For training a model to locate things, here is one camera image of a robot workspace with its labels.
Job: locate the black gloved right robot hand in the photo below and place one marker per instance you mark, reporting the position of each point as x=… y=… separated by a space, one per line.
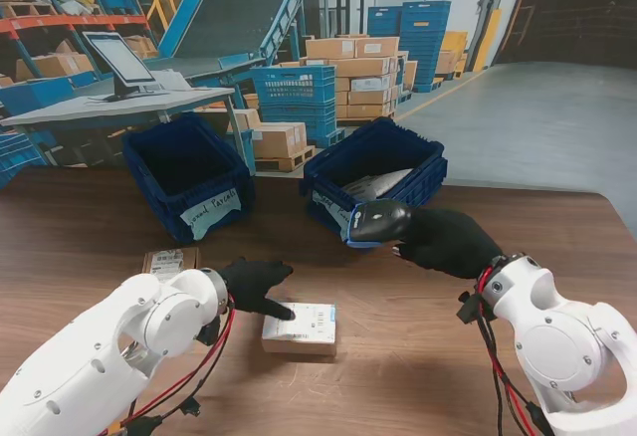
x=448 y=242

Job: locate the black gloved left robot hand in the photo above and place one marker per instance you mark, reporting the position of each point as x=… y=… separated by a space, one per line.
x=249 y=282

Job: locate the small cardboard box with label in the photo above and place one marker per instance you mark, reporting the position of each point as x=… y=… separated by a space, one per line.
x=308 y=326

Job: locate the black and blue barcode scanner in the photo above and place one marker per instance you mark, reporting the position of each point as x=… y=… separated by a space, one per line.
x=375 y=219

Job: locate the white padded mailer bag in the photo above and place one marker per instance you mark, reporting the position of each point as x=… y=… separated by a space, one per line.
x=383 y=182

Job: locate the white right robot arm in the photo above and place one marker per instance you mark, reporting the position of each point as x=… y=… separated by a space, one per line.
x=562 y=346

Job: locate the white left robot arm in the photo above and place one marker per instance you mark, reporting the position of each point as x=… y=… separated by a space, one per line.
x=99 y=356

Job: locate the blue ribbed plastic bin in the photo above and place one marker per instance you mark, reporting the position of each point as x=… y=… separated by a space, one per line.
x=428 y=177

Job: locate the handwritten boxed parcels paper label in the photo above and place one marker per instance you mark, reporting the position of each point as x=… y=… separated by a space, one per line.
x=199 y=217

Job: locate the flat brown cardboard parcel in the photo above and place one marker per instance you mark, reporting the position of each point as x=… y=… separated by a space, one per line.
x=169 y=259

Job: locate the crumpled handwritten paper label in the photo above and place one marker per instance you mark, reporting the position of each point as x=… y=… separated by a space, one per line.
x=333 y=204

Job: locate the blue bin boxed parcels label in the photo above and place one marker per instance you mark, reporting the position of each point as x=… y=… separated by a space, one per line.
x=149 y=182

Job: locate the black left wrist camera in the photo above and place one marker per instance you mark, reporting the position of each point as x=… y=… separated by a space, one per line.
x=208 y=332

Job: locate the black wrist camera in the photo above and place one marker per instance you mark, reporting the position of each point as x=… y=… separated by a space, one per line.
x=208 y=332
x=470 y=309

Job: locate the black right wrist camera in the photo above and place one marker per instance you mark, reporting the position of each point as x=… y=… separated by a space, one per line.
x=470 y=309

